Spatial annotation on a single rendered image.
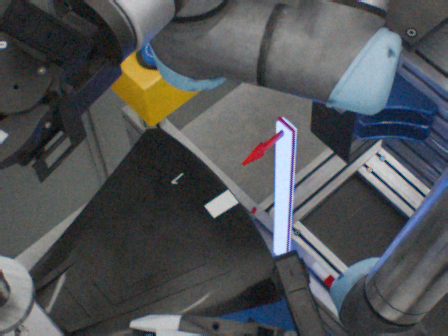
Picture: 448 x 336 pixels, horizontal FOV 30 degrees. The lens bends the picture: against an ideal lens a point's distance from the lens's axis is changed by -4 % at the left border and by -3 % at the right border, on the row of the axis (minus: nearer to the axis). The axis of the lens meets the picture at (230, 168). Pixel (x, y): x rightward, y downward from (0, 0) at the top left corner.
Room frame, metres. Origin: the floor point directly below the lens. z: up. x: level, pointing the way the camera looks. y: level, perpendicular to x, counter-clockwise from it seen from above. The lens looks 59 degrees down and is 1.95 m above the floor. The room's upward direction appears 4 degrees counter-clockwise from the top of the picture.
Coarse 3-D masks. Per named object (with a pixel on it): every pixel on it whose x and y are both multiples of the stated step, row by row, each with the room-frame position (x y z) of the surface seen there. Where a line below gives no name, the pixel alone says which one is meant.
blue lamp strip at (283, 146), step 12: (288, 132) 0.49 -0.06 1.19; (276, 144) 0.50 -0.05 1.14; (288, 144) 0.49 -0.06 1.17; (276, 156) 0.50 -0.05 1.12; (288, 156) 0.49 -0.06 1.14; (276, 168) 0.50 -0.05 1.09; (288, 168) 0.49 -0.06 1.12; (276, 180) 0.50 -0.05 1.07; (288, 180) 0.49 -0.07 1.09; (276, 192) 0.50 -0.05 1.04; (288, 192) 0.49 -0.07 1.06; (276, 204) 0.50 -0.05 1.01; (276, 216) 0.50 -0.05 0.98; (276, 228) 0.50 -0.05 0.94; (276, 240) 0.50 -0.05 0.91; (276, 252) 0.50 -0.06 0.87
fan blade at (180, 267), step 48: (144, 144) 0.49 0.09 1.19; (96, 192) 0.43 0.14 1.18; (144, 192) 0.43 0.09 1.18; (192, 192) 0.43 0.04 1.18; (96, 240) 0.38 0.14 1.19; (144, 240) 0.38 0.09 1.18; (192, 240) 0.38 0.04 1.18; (240, 240) 0.38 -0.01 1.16; (48, 288) 0.33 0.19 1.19; (96, 288) 0.32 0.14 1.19; (144, 288) 0.32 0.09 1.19; (192, 288) 0.33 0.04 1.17; (240, 288) 0.33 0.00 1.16
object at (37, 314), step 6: (36, 306) 0.31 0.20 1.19; (36, 312) 0.30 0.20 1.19; (42, 312) 0.30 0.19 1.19; (30, 318) 0.30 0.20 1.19; (36, 318) 0.30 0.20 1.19; (42, 318) 0.30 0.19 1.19; (48, 318) 0.30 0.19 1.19; (24, 324) 0.29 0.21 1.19; (30, 324) 0.29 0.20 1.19; (36, 324) 0.29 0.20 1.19; (42, 324) 0.29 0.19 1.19; (48, 324) 0.29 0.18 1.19; (54, 324) 0.29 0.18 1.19; (30, 330) 0.28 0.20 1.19; (36, 330) 0.28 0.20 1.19; (42, 330) 0.28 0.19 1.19; (48, 330) 0.28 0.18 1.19; (54, 330) 0.28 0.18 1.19; (60, 330) 0.28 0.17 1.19
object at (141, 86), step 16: (128, 64) 0.69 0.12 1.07; (144, 64) 0.68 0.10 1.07; (128, 80) 0.67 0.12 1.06; (144, 80) 0.66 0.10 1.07; (160, 80) 0.66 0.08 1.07; (128, 96) 0.68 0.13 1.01; (144, 96) 0.64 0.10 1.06; (160, 96) 0.66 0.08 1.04; (176, 96) 0.67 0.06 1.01; (192, 96) 0.69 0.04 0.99; (144, 112) 0.65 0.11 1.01; (160, 112) 0.65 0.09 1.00
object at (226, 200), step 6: (228, 192) 0.43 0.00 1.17; (216, 198) 0.42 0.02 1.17; (222, 198) 0.42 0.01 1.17; (228, 198) 0.42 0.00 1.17; (234, 198) 0.43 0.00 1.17; (210, 204) 0.42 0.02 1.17; (216, 204) 0.42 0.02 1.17; (222, 204) 0.42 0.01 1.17; (228, 204) 0.42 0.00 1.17; (234, 204) 0.42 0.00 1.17; (210, 210) 0.41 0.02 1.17; (216, 210) 0.41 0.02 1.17; (222, 210) 0.41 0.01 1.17
